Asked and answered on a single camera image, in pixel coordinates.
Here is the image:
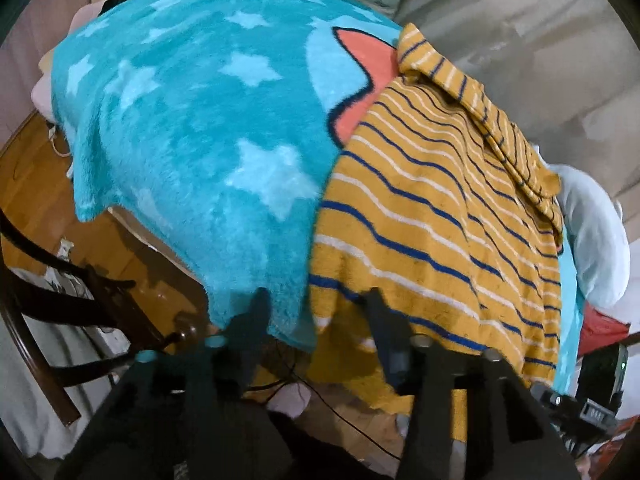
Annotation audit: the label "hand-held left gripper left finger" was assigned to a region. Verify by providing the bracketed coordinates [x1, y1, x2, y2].
[55, 288, 297, 480]

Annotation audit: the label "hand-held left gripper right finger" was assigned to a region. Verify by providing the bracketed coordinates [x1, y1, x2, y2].
[366, 288, 584, 480]

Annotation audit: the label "yellow striped sweater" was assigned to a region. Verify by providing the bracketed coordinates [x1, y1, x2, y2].
[306, 22, 565, 417]

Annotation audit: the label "red cloth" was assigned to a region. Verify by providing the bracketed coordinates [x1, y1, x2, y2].
[576, 304, 632, 361]

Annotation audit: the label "pink slipper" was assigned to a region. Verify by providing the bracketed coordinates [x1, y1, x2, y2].
[264, 389, 312, 417]

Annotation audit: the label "white pillow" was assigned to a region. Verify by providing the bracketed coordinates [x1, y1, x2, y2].
[531, 145, 632, 312]

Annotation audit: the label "turquoise star blanket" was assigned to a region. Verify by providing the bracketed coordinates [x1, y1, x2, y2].
[50, 0, 587, 397]

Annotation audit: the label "dark wooden chair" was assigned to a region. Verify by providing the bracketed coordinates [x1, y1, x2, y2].
[0, 209, 184, 427]

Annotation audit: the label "white cloth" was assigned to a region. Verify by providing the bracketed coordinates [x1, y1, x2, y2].
[0, 240, 132, 461]

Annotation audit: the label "beige quilt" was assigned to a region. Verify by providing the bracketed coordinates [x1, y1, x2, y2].
[394, 0, 640, 216]

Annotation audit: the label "black cable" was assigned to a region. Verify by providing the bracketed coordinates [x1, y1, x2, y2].
[250, 345, 402, 462]

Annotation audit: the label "white cable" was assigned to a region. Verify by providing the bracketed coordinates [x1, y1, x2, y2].
[46, 124, 77, 181]

